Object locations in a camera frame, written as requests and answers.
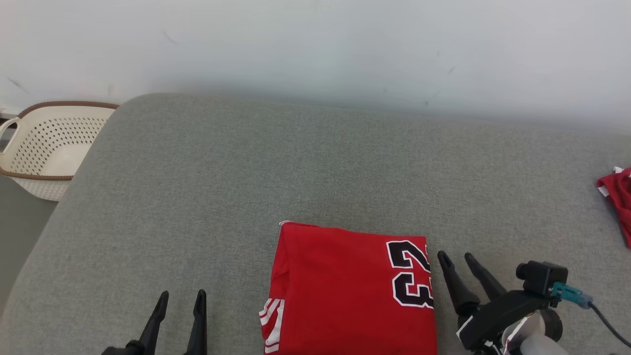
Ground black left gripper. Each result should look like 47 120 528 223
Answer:
101 289 208 355

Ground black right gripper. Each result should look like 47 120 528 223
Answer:
438 251 548 352

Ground red jersey with number 23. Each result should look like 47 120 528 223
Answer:
259 221 438 355

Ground red shorts with white stripe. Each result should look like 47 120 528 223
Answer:
596 167 631 247

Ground grey fabric sofa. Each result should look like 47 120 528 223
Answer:
0 93 631 355

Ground cream perforated laundry basket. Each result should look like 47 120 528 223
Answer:
0 101 119 202

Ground teal cable connector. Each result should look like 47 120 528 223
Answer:
551 282 595 309

